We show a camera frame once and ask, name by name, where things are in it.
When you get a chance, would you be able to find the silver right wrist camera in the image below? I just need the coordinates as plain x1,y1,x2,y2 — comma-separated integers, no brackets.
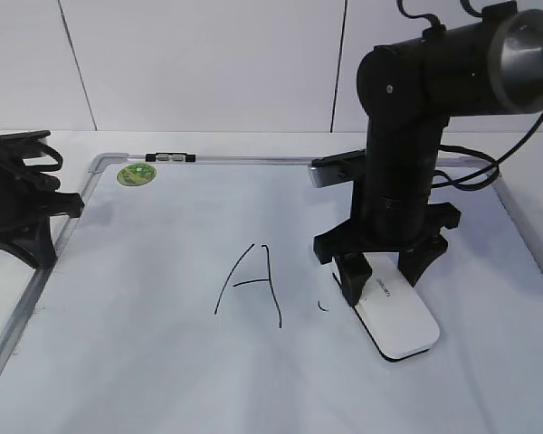
309,149,366,188

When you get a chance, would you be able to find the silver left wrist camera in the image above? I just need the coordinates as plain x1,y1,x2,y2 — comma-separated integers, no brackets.
0,130,51,146

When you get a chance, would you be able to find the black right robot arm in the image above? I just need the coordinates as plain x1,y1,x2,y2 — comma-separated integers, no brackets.
310,1,543,306

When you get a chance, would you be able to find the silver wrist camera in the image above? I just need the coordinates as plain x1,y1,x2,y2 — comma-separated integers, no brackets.
0,130,51,146
309,149,366,188

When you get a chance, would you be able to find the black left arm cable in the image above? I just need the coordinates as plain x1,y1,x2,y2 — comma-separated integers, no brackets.
17,144,64,173

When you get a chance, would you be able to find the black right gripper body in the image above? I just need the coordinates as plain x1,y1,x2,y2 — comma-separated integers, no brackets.
313,203,461,265

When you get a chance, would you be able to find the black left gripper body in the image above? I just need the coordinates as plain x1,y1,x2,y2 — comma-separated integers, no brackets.
0,138,84,231

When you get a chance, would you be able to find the round green sticker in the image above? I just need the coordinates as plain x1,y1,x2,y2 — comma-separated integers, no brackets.
117,163,157,187

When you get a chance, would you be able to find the white whiteboard eraser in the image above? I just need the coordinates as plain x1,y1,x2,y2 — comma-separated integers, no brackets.
354,253,440,362

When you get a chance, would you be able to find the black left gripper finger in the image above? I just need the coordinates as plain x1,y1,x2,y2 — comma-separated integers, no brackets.
0,217,56,269

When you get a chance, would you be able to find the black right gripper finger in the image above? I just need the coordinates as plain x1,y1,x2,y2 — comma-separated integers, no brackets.
333,253,372,307
397,239,448,287

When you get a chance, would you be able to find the white aluminium-framed whiteboard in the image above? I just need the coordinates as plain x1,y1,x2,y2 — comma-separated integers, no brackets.
0,160,543,433

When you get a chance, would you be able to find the black hanging clip on frame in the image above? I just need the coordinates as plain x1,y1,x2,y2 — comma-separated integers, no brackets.
145,153,196,163

